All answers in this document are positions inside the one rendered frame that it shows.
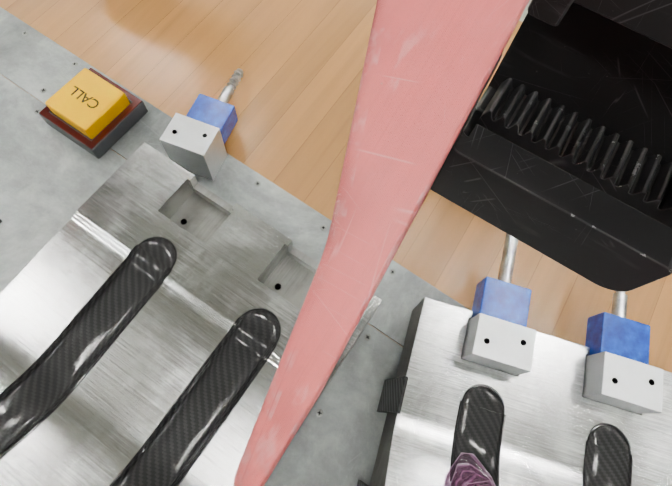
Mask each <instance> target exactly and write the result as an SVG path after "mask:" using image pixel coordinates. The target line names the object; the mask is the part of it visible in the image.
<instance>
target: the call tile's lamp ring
mask: <svg viewBox="0 0 672 486"><path fill-rule="evenodd" d="M88 70H90V71H91V72H93V73H94V74H96V75H97V76H99V77H101V78H102V79H104V80H105V81H107V82H108V83H110V84H111V85H113V86H114V87H116V88H118V89H119V90H121V91H122V92H124V93H125V95H126V97H127V98H128V99H129V100H131V101H133V102H132V103H131V104H130V105H129V106H128V107H127V108H126V109H125V110H124V111H123V112H122V113H121V114H120V115H119V116H118V117H116V118H115V119H114V120H113V121H112V122H111V123H110V124H109V125H108V126H107V127H106V128H105V129H104V130H103V131H102V132H101V133H100V134H98V135H97V136H96V137H95V138H94V139H93V140H92V141H90V140H89V139H87V138H86V137H84V136H83V135H81V134H80V133H78V132H77V131H75V130H74V129H73V128H71V127H70V126H68V125H67V124H65V123H64V122H62V121H61V120H59V119H58V118H56V117H55V116H53V115H52V114H50V113H49V111H50V109H49V108H48V106H46V107H45V108H44V109H43V110H42V111H40V112H39V114H41V115H42V116H44V117H45V118H47V119H48V120H50V121H51V122H52V123H54V124H55V125H57V126H58V127H60V128H61V129H63V130H64V131H66V132H67V133H69V134H70V135H71V136H73V137H74V138H76V139H77V140H79V141H80V142H82V143H83V144H85V145H86V146H88V147H89V148H90V149H93V148H94V147H95V146H96V145H97V144H98V143H99V142H100V141H101V140H102V139H103V138H104V137H105V136H106V135H107V134H108V133H110V132H111V131H112V130H113V129H114V128H115V127H116V126H117V125H118V124H119V123H120V122H121V121H122V120H123V119H124V118H125V117H126V116H127V115H128V114H129V113H131V112H132V111H133V110H134V109H135V108H136V107H137V106H138V105H139V104H140V103H141V102H142V100H140V99H138V98H137V97H135V96H134V95H132V94H131V93H129V92H128V91H126V90H125V89H123V88H121V87H120V86H118V85H117V84H115V83H114V82H112V81H111V80H109V79H108V78H106V77H104V76H103V75H101V74H100V73H98V72H97V71H95V70H94V69H92V68H90V69H88Z"/></svg>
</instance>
